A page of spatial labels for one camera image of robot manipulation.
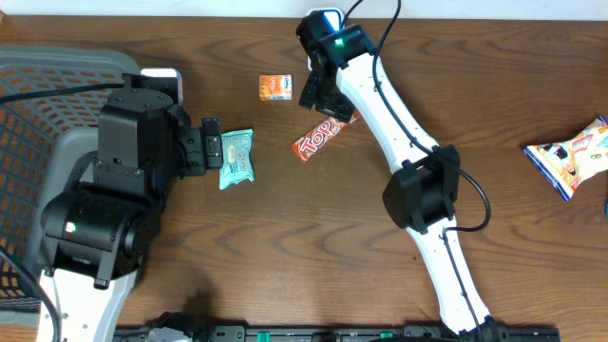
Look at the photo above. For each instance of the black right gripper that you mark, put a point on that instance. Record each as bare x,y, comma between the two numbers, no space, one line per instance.
341,111

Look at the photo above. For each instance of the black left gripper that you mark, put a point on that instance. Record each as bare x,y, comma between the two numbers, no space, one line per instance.
194,163

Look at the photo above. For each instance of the mint green wipes pack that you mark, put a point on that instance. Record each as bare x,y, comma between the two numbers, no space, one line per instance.
237,164

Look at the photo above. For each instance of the orange snack packet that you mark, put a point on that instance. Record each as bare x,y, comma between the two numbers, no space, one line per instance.
275,87

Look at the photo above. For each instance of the orange Top chocolate bar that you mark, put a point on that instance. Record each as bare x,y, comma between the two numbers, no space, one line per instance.
317,137

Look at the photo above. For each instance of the cream snack chips bag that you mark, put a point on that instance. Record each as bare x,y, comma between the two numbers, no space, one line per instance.
567,164

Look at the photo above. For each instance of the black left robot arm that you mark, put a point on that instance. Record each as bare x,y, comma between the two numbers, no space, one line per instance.
98,229

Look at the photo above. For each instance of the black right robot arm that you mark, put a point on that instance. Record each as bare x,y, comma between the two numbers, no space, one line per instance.
348,77

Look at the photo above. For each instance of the white barcode scanner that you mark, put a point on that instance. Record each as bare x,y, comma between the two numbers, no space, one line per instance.
326,21

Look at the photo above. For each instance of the grey plastic shopping basket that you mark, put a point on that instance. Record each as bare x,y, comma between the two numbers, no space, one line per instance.
31,130

